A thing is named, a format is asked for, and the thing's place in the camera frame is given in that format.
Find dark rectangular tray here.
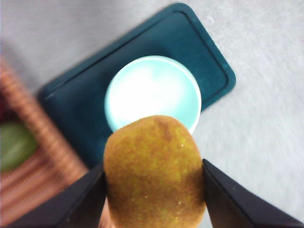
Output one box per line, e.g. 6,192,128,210
38,2,237,170

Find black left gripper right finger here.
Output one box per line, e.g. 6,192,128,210
202,158,304,228

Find teal ribbed bowl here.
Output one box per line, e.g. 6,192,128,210
104,55,202,135

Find brown wicker basket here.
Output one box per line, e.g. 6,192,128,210
0,54,89,227

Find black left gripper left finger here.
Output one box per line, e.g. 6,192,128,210
7,163,107,228

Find brown fuzzy kiwi fruit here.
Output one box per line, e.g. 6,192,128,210
102,114,207,228

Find green avocado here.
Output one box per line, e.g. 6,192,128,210
0,121,38,172

